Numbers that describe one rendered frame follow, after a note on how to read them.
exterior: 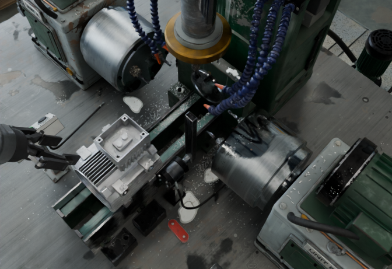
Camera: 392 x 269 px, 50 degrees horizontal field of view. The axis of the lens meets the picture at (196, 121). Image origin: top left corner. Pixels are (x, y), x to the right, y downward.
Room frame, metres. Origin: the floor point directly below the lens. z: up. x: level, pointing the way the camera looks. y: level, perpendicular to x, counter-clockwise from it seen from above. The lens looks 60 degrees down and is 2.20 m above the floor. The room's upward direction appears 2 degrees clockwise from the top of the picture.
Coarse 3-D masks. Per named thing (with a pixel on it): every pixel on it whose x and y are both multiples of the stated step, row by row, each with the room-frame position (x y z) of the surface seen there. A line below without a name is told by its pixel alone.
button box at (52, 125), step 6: (48, 114) 0.67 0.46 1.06; (48, 120) 0.63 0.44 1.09; (54, 120) 0.64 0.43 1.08; (36, 126) 0.62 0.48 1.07; (42, 126) 0.61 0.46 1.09; (48, 126) 0.62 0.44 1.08; (54, 126) 0.62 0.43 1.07; (60, 126) 0.63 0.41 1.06; (48, 132) 0.60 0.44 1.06; (54, 132) 0.61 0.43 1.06; (36, 144) 0.57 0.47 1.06; (18, 162) 0.51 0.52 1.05
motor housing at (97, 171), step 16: (80, 160) 0.52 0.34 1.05; (96, 160) 0.50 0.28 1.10; (160, 160) 0.54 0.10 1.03; (80, 176) 0.50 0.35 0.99; (96, 176) 0.45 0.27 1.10; (112, 176) 0.46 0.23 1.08; (128, 176) 0.47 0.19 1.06; (144, 176) 0.48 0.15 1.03; (96, 192) 0.46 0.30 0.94; (112, 192) 0.42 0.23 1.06; (128, 192) 0.43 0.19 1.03; (112, 208) 0.40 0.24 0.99
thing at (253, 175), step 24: (240, 120) 0.66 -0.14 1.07; (264, 120) 0.62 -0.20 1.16; (216, 144) 0.58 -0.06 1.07; (240, 144) 0.54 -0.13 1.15; (264, 144) 0.53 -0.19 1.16; (288, 144) 0.54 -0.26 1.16; (216, 168) 0.50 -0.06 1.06; (240, 168) 0.48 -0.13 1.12; (264, 168) 0.47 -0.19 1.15; (288, 168) 0.47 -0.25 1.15; (240, 192) 0.44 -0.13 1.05; (264, 192) 0.42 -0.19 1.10
